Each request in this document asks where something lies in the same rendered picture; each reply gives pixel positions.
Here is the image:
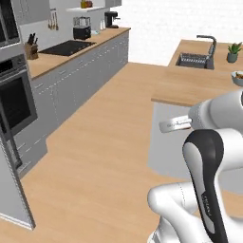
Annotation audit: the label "grey base cupboard run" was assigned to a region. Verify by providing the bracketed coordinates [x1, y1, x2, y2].
[13, 30, 130, 179]

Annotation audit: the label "steel built-in oven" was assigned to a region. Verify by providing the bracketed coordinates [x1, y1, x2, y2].
[0, 53, 39, 138]

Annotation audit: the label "green plant in pot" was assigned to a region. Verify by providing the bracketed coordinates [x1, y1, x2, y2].
[226, 42, 243, 64]

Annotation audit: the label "steel microwave oven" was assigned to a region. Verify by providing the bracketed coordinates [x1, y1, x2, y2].
[0, 0, 22, 49]

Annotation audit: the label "colourful jars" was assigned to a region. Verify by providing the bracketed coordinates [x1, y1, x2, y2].
[80, 0, 94, 9]

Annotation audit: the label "white wall shelf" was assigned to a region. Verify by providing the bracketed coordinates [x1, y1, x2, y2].
[65, 5, 106, 13]

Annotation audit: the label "grey bowl with food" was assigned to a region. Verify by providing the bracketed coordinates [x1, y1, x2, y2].
[230, 70, 243, 87]

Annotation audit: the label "steel sink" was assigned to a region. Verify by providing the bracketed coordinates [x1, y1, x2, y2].
[175, 52, 215, 70]

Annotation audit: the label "grey wall cupboards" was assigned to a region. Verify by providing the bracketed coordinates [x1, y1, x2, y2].
[11, 0, 51, 27]

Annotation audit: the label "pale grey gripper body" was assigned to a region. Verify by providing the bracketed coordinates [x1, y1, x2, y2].
[159, 115, 194, 134]

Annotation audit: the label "wooden knife block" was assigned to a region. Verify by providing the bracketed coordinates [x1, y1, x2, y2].
[25, 32, 40, 61]

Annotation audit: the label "black coffee machine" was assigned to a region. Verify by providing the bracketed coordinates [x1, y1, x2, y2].
[103, 10, 122, 29]

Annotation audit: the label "grey tap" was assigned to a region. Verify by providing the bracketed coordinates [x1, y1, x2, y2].
[196, 34, 218, 61]

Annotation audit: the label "black hob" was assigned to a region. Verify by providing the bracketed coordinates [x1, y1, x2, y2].
[39, 39, 97, 58]

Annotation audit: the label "hanging kitchen tools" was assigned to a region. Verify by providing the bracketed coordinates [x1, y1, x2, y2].
[47, 9, 60, 31]

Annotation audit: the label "black toaster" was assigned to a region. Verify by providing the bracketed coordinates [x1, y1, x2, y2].
[72, 16, 93, 41]

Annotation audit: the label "grey fridge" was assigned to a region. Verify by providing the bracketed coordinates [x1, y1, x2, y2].
[0, 124, 36, 231]

